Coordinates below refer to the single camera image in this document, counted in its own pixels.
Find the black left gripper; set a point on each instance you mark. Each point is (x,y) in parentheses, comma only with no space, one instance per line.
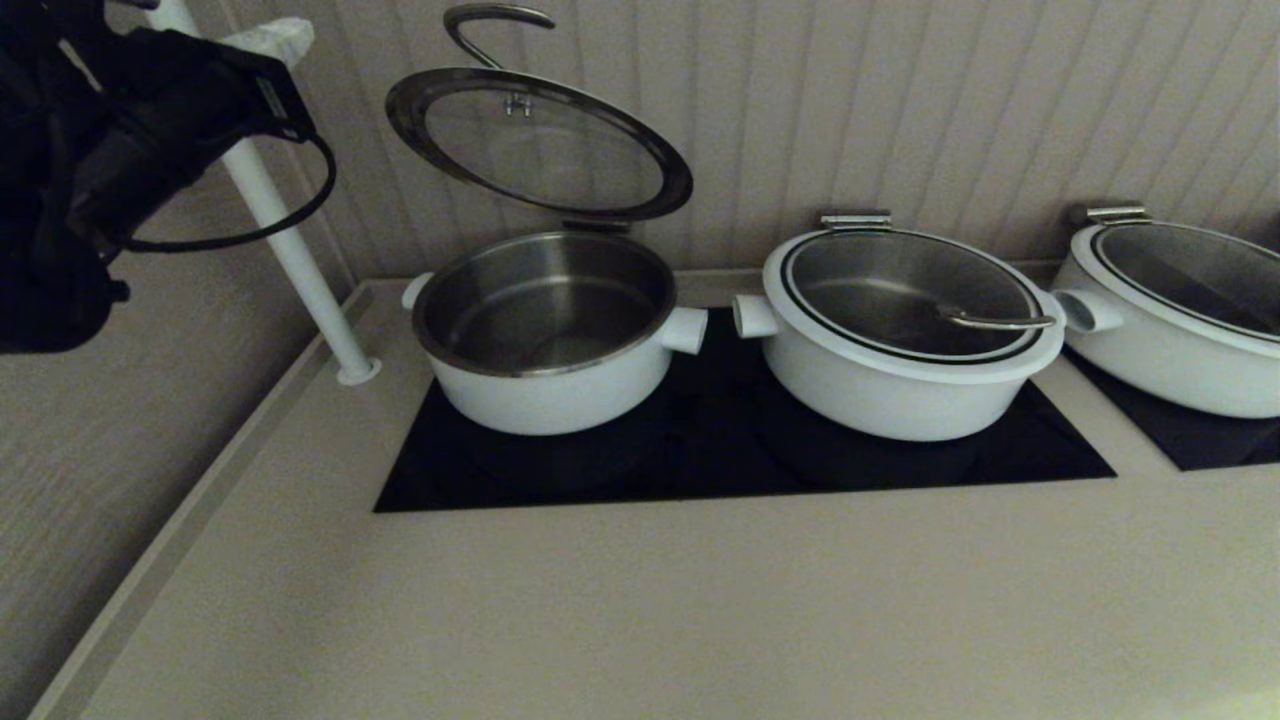
(190,110)

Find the glass lid with white rim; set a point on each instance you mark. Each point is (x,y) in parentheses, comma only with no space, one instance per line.
(1190,270)
(540,140)
(880,290)

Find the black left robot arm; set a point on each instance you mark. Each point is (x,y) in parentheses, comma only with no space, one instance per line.
(40,180)

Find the white pot with steel insert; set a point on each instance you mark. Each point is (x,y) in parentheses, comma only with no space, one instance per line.
(550,400)
(880,405)
(1180,380)

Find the white support pole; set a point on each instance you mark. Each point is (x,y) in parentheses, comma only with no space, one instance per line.
(290,250)

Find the large black induction cooktop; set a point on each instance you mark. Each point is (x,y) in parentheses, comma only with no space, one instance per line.
(700,450)

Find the small black induction cooktop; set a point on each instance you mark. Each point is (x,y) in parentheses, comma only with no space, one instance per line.
(1210,440)

